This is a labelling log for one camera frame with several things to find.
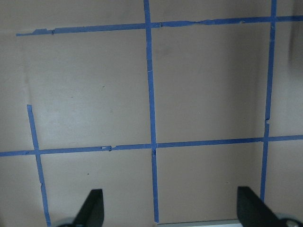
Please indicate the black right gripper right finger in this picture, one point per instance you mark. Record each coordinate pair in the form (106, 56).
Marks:
(252, 212)

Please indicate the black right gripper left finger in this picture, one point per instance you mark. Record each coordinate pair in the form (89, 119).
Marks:
(91, 213)

